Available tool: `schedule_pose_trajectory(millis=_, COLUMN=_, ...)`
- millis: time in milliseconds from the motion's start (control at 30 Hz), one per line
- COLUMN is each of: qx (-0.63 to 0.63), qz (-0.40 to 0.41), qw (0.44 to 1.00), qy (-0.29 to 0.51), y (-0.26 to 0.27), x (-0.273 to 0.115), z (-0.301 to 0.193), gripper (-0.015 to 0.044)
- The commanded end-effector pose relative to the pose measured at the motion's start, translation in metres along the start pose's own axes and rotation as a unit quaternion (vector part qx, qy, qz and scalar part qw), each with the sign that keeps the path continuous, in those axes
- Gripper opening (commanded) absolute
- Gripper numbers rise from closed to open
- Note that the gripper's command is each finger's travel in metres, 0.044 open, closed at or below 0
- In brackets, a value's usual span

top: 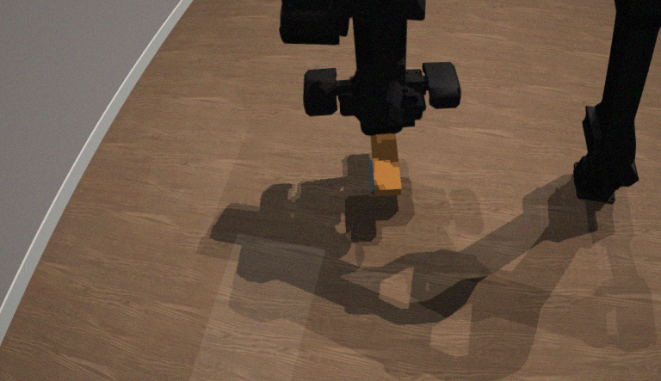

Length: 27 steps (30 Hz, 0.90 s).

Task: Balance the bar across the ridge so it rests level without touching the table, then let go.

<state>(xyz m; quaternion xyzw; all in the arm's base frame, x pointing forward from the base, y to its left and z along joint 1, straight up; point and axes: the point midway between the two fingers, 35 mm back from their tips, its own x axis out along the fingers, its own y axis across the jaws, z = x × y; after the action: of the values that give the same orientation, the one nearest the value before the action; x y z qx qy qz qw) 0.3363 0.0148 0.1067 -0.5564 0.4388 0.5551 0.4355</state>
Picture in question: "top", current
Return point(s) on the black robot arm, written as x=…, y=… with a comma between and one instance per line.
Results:
x=386, y=105

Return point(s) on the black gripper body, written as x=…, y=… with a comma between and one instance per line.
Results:
x=321, y=86

